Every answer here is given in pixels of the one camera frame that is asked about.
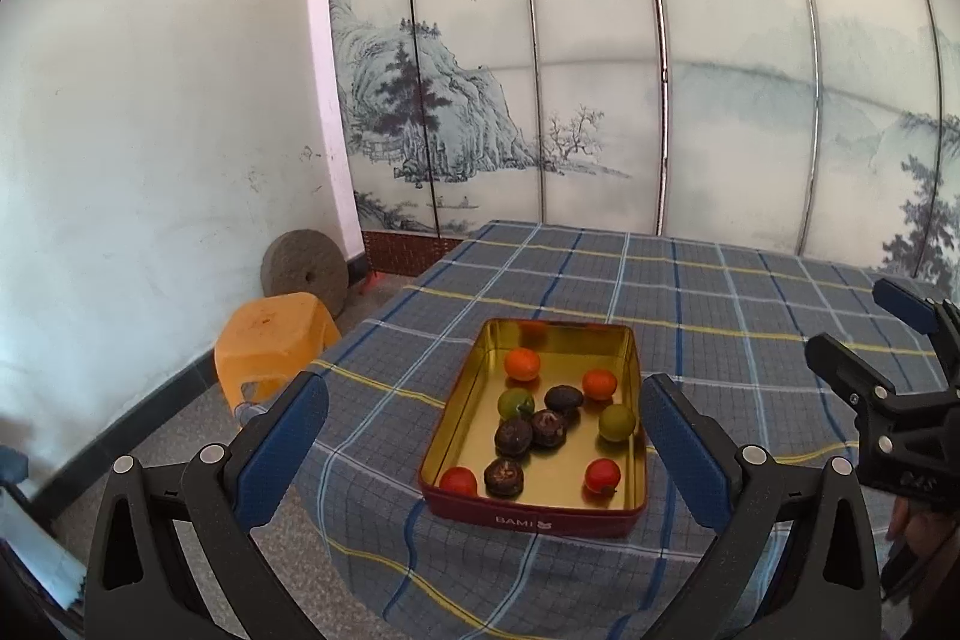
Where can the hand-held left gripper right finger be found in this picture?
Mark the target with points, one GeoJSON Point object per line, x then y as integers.
{"type": "Point", "coordinates": [686, 452]}

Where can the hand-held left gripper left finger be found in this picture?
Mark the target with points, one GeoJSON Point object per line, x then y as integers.
{"type": "Point", "coordinates": [281, 452]}

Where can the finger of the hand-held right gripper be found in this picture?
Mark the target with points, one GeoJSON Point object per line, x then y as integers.
{"type": "Point", "coordinates": [844, 370]}
{"type": "Point", "coordinates": [907, 306]}

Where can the green tomato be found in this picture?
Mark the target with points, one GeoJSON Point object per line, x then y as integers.
{"type": "Point", "coordinates": [617, 422]}
{"type": "Point", "coordinates": [516, 402]}

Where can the red tomato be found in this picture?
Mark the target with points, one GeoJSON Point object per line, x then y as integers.
{"type": "Point", "coordinates": [458, 482]}
{"type": "Point", "coordinates": [602, 476]}

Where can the red-orange tomato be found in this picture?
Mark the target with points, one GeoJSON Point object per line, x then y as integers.
{"type": "Point", "coordinates": [599, 384]}

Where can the gold and red tin box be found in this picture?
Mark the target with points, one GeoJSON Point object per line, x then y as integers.
{"type": "Point", "coordinates": [525, 516]}

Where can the person's right hand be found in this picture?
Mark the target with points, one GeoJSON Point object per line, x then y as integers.
{"type": "Point", "coordinates": [934, 539]}

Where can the orange plastic stool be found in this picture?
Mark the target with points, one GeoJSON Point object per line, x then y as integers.
{"type": "Point", "coordinates": [277, 332]}

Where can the blue plaid tablecloth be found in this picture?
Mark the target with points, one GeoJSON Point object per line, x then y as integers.
{"type": "Point", "coordinates": [712, 295]}

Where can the grey millstone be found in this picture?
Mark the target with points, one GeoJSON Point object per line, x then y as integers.
{"type": "Point", "coordinates": [304, 269]}

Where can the orange tomato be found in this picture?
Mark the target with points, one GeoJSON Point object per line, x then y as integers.
{"type": "Point", "coordinates": [522, 364]}

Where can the small blue object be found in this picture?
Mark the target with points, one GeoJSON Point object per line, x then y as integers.
{"type": "Point", "coordinates": [11, 464]}

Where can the landscape painted folding screen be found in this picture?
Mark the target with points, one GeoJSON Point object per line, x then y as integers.
{"type": "Point", "coordinates": [637, 48]}

